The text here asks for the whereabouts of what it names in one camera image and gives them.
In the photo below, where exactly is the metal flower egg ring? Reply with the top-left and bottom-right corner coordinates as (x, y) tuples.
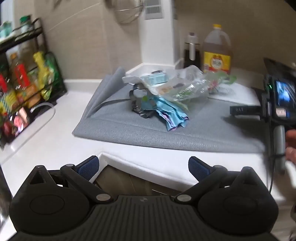
(128, 83), (158, 119)

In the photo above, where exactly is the white charging cable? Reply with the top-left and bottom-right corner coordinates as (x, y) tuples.
(0, 102), (57, 163)

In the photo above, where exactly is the black wire spice rack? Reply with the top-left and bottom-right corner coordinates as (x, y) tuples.
(1, 15), (67, 148)

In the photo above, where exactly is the grey counter mat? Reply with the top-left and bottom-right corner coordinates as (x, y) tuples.
(73, 68), (268, 153)

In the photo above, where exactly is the metal mesh strainer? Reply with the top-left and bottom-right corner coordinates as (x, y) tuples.
(104, 0), (144, 25)

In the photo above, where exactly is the blue wrapper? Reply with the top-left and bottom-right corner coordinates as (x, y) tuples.
(141, 95), (189, 131)

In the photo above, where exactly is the person right hand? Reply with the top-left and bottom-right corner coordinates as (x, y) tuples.
(285, 130), (296, 164)

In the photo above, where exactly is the amber oil bottle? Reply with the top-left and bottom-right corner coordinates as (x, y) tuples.
(10, 52), (31, 103)

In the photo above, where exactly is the yellow green snack packet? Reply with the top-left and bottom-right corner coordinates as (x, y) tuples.
(33, 51), (61, 101)

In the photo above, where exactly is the dark soy sauce dispenser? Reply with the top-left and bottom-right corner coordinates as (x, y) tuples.
(184, 32), (201, 68)

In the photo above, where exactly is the cooking wine jug yellow label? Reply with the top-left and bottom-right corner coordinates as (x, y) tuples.
(202, 24), (232, 74)

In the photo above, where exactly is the wall vent grille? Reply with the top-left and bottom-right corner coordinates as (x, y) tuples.
(144, 0), (163, 20)

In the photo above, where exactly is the clear plastic bag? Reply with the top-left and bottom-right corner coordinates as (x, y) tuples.
(122, 65), (236, 101)

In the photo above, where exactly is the teal sponge pack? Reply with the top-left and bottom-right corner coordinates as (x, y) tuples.
(141, 70), (168, 85)

